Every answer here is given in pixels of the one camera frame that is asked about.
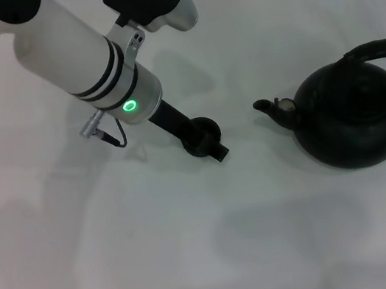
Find black teapot with arched handle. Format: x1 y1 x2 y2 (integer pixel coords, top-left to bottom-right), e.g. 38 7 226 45
245 38 386 185

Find black cable with metal plug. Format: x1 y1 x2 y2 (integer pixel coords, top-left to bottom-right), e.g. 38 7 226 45
76 104 130 154

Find dark brown round teacup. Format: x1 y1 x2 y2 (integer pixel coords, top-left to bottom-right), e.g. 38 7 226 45
177 113 226 161

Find silver camera mount bracket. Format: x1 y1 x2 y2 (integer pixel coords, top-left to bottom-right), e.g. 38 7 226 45
103 17 152 72

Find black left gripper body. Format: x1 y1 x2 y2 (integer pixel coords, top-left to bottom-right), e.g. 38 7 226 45
144 94 197 148

